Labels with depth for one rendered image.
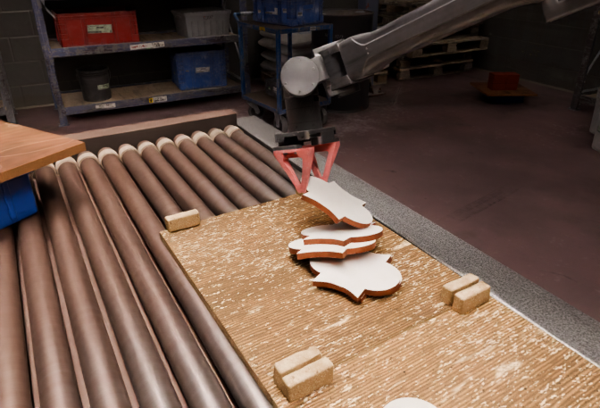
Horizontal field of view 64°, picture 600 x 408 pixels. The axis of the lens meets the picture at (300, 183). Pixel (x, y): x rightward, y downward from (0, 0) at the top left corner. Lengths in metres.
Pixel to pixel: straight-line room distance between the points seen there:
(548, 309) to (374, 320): 0.26
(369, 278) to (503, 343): 0.19
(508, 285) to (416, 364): 0.26
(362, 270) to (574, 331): 0.29
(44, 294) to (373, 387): 0.50
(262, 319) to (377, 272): 0.18
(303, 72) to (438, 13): 0.20
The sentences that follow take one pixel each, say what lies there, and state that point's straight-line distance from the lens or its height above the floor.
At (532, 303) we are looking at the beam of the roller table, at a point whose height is 0.92.
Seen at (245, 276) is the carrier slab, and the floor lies 0.94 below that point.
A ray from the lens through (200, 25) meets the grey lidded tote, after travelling 4.92.
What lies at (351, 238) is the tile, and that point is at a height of 0.98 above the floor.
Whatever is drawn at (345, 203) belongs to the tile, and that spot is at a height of 1.00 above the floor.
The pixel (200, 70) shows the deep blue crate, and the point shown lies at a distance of 5.00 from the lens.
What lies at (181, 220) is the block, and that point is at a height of 0.96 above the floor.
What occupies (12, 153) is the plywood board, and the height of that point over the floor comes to 1.04.
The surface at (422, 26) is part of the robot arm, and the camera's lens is 0.67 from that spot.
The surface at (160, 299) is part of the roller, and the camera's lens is 0.75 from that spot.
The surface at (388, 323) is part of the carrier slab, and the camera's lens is 0.67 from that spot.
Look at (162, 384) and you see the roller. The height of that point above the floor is 0.92.
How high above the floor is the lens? 1.38
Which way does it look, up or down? 26 degrees down
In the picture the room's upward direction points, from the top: straight up
